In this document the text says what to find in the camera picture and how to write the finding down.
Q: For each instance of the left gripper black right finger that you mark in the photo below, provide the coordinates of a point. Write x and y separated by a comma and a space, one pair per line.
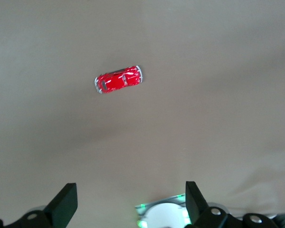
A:
197, 209

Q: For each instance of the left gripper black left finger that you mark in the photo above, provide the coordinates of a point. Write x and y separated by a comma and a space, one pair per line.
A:
61, 204

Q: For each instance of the red beetle toy car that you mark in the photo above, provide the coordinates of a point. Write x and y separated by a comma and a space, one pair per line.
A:
116, 80

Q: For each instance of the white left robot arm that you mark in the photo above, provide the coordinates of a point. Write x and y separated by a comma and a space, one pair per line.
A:
164, 216

